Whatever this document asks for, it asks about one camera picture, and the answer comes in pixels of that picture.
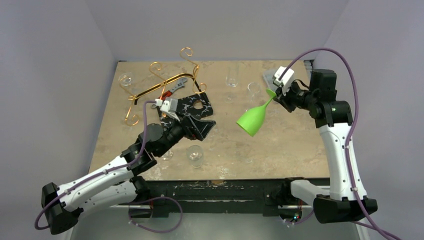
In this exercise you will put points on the clear champagne flute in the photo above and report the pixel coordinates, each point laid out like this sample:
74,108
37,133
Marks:
231,81

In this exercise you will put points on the black marbled rack base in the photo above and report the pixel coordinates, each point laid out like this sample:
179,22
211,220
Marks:
196,105

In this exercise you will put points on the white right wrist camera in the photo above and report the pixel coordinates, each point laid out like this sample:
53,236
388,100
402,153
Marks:
283,77

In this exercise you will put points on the gold wire wine glass rack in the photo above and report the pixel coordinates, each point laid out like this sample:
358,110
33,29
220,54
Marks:
197,87

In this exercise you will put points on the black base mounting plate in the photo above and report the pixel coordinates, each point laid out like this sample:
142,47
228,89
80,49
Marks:
268,197

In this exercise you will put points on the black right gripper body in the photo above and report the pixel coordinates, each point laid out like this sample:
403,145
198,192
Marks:
284,98

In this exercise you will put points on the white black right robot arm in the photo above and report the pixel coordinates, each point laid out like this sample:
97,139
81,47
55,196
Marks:
346,200

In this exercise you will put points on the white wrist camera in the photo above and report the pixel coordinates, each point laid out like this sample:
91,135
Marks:
168,106
283,77

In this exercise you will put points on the green plastic wine glass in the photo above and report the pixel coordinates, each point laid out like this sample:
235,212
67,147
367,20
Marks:
252,120

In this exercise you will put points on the clear round wine glass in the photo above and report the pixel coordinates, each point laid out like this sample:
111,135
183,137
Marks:
126,79

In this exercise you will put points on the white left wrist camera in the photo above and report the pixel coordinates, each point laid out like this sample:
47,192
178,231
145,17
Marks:
168,106

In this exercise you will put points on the clear stemmed glass near left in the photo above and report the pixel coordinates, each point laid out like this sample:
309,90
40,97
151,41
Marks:
167,156

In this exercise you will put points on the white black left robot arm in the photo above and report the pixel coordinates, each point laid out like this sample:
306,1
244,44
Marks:
63,205

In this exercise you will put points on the clear tall wine glass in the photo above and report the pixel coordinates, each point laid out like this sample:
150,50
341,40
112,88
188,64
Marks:
253,96

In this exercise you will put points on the red handled adjustable wrench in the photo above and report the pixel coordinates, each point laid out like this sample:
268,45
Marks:
180,83

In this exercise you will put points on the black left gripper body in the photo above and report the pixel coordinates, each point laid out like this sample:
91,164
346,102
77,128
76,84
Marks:
188,132

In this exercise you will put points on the clear plastic screw box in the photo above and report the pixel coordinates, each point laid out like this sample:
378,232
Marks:
270,78

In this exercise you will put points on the short ribbed clear goblet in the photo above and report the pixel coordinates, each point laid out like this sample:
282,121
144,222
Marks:
195,155

